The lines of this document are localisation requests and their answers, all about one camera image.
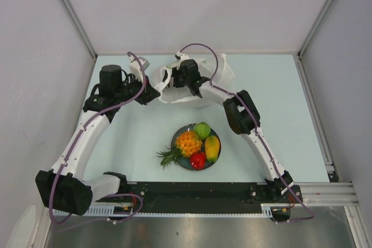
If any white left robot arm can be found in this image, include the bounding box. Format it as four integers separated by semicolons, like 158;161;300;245
35;59;159;215

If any white plastic bag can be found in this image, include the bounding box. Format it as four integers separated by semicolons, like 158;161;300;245
149;52;235;107

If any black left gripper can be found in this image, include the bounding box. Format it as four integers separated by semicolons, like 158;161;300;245
115;72;160;105

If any fake yellow green mango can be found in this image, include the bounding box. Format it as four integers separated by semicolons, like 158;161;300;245
205;135;220;162

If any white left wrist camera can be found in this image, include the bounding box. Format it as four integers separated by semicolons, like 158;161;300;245
129;56;150;81

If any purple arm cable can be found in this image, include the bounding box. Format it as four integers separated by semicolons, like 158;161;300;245
178;43;316;221
48;51;149;225

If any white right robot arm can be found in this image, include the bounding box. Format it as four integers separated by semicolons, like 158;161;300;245
163;55;294;202

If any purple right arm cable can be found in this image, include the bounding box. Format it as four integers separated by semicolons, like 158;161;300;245
178;43;316;221

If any white slotted cable duct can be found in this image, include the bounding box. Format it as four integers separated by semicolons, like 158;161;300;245
87;204;276;218

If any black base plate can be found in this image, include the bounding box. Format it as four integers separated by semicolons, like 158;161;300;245
117;182;303;215

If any fake green apple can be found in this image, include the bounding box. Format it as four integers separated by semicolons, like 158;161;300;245
192;122;211;140

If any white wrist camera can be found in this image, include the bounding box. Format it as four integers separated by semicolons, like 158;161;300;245
175;52;189;68
129;56;150;81

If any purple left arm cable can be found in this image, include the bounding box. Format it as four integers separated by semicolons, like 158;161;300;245
48;51;149;225

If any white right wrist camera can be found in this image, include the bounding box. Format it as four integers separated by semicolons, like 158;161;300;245
175;52;189;68

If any blue ceramic plate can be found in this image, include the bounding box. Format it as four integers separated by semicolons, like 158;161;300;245
171;123;221;171

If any fake pineapple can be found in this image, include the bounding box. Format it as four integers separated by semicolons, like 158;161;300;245
157;131;203;168

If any fake red pepper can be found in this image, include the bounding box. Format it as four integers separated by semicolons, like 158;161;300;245
189;152;206;170

